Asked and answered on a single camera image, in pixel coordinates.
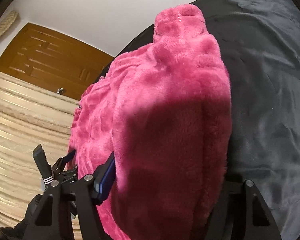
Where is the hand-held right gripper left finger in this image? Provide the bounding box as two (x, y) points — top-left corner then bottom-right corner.
(25, 151), (115, 240)

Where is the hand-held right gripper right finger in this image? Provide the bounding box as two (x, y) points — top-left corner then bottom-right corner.
(209, 179), (282, 240)

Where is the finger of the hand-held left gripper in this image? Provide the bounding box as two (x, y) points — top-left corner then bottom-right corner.
(52, 150), (77, 175)
(33, 144), (53, 185)

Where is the pink fleece garment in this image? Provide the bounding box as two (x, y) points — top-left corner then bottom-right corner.
(68, 4), (233, 240)

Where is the brown wooden door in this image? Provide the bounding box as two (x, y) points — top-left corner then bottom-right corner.
(0, 22), (115, 100)

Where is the dark grey bed sheet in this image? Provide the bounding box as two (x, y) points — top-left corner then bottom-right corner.
(100, 0), (300, 240)

